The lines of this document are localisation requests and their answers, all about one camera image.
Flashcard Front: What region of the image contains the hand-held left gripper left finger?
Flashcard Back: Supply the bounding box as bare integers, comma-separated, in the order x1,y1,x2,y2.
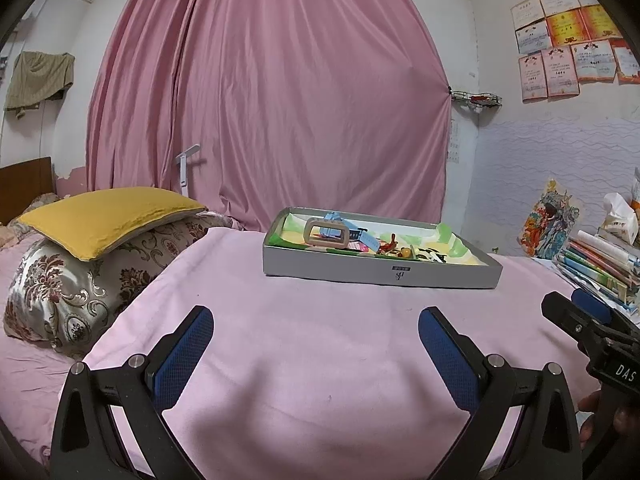
49,305,216,480

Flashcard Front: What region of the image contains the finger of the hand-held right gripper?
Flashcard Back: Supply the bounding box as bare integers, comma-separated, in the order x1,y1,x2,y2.
541,292,609,356
572,288,612,325

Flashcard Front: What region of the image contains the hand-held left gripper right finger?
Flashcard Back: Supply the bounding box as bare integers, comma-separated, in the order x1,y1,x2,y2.
418,306,584,480

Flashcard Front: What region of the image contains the grey jewelry box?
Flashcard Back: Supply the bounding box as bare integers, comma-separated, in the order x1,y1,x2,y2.
262,206,504,291

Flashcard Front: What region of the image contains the person's right hand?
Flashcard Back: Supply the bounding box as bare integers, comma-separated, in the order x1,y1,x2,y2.
577,389,604,451

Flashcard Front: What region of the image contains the stack of books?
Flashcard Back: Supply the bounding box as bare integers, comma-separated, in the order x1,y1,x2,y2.
554,230,640,312

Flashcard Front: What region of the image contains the white tissue pack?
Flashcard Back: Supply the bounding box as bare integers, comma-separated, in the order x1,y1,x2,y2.
597,192,640,247

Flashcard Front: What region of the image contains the floral satin pillow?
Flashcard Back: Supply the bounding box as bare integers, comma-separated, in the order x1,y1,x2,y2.
3,210,237,361

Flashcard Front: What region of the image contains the pink blanket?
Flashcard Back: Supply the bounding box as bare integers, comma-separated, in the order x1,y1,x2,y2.
0,226,603,480

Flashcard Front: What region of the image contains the yellow pillow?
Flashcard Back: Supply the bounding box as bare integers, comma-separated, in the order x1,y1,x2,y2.
17,187,209,262

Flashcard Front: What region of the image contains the blue toy piece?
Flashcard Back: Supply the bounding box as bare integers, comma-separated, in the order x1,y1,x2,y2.
320,211,377,244

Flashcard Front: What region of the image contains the wooden rectangular bangle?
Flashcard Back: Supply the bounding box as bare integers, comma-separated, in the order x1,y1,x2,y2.
302,216,354,251

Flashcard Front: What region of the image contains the white desk lamp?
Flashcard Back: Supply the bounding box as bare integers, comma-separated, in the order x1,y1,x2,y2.
172,144,202,199

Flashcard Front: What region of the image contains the wooden headboard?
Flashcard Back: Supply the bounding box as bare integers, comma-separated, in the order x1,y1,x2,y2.
0,156,55,226

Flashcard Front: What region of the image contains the pink curtain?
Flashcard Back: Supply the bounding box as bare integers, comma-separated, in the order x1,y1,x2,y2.
87,0,451,234

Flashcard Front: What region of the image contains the olive hanging cloth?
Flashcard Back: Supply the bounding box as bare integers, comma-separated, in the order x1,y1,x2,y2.
4,51,76,120

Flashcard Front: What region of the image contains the colourful cartoon wall poster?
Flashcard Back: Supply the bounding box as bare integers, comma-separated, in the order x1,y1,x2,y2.
522,178,582,260

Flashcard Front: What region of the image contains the wire wall rack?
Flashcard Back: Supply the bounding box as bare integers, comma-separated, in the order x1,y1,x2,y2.
449,88,504,110

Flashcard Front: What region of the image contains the group of wall certificates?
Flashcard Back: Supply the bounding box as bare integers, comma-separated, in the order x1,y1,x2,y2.
510,0,640,105

